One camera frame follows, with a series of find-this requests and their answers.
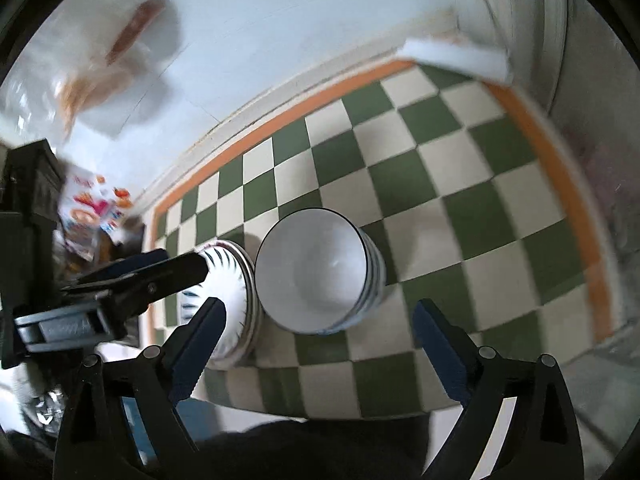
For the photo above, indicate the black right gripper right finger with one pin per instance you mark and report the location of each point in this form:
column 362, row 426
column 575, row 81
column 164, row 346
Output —
column 542, row 440

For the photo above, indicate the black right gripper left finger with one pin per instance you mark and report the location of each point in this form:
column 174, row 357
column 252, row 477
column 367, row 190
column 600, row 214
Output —
column 95, row 440

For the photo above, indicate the blue striped white plate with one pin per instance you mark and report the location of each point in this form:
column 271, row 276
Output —
column 230, row 279

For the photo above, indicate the white bowl dark rim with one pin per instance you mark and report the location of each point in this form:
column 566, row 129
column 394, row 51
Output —
column 317, row 273

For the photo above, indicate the colourful snack package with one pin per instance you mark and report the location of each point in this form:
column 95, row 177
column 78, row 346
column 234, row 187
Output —
column 90, row 205

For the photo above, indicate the clear plastic bag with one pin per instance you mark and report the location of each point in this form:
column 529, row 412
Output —
column 86, row 66

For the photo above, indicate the green white checkered mat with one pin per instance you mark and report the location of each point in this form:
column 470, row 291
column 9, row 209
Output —
column 471, row 199

